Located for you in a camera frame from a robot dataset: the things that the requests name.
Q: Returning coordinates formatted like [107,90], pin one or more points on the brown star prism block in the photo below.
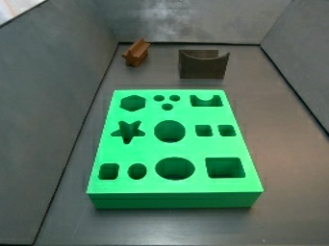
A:
[137,53]

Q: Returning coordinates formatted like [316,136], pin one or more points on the green shape sorter board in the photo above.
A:
[171,153]

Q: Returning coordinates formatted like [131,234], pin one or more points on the dark grey curved fixture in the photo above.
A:
[202,64]

